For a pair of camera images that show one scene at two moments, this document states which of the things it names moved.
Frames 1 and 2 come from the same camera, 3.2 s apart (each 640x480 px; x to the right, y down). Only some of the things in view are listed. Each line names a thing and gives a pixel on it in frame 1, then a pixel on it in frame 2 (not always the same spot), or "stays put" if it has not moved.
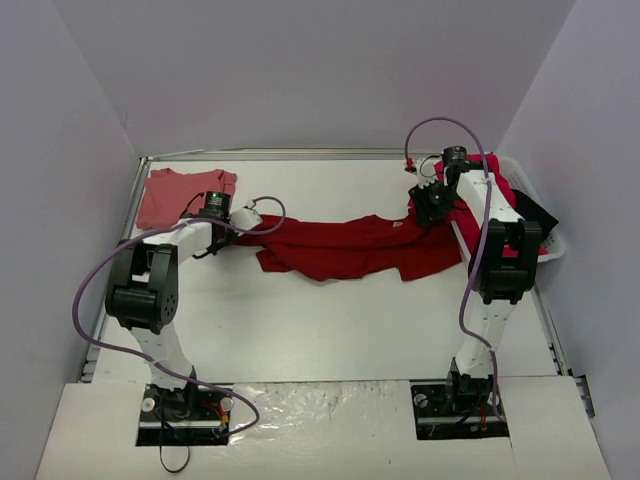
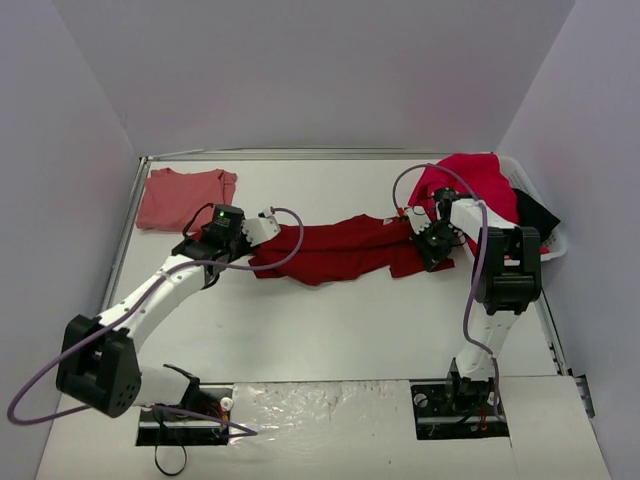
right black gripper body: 430,209 -> 430,255
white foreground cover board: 319,432 stays put
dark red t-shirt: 317,248 stays put
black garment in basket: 533,213 stays put
